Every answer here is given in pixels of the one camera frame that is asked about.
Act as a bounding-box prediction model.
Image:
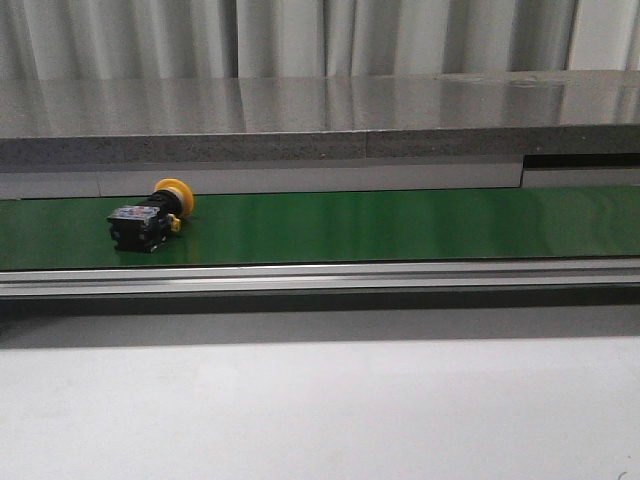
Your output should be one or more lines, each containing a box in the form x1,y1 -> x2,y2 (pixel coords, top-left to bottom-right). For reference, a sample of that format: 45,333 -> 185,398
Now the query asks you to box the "yellow black push button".
107,178 -> 195,253

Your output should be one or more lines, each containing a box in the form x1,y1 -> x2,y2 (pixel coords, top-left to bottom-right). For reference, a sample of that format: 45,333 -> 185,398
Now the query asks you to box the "green conveyor belt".
1,186 -> 639,271

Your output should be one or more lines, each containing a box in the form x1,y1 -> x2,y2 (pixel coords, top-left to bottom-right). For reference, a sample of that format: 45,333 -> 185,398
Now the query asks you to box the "grey stone counter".
1,71 -> 639,199

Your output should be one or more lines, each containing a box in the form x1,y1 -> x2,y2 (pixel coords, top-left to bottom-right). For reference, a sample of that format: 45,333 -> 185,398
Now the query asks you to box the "white pleated curtain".
1,1 -> 639,80

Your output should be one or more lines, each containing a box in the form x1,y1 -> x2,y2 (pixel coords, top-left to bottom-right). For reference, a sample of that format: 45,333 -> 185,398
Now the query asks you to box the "aluminium conveyor frame rail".
1,257 -> 639,299

